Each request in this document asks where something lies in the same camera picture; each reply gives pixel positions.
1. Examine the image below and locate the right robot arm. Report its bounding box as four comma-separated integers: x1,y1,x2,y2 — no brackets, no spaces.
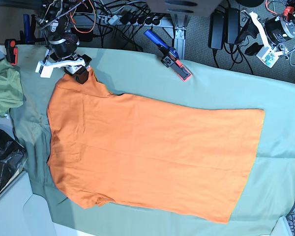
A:
35,0,96,84

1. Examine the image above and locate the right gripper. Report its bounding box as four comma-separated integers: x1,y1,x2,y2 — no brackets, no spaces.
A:
50,42,92,84

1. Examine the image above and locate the green table cloth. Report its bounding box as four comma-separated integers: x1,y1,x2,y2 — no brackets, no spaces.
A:
10,45,295,236

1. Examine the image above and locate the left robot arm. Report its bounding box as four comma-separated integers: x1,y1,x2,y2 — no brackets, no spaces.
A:
236,0,295,57

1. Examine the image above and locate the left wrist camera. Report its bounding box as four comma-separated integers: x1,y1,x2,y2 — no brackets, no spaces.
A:
256,46,283,68

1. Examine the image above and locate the black power brick left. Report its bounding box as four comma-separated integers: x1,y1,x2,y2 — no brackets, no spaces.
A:
76,32,93,42

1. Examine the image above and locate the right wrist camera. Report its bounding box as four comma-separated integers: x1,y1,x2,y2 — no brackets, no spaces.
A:
35,61,55,78

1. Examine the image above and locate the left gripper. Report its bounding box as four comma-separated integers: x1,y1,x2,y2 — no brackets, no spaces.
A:
235,12,285,56

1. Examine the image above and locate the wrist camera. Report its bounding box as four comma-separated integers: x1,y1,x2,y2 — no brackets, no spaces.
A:
256,46,283,68
35,61,55,78

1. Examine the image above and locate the black plastic bag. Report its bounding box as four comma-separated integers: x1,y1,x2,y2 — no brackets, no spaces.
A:
0,129,26,192

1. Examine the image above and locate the aluminium frame post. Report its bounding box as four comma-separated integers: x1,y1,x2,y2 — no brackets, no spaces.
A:
163,13,191,59

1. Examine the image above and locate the white power strip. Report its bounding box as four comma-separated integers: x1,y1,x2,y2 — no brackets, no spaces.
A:
96,13,172,27

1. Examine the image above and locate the olive green shirt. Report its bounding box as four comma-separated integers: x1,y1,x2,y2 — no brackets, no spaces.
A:
0,59,23,118

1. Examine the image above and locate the orange T-shirt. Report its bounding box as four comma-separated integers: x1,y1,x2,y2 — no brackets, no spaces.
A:
47,73,265,224

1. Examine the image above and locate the blue clamp at table edge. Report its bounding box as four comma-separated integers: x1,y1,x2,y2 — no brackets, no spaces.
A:
144,29,192,81

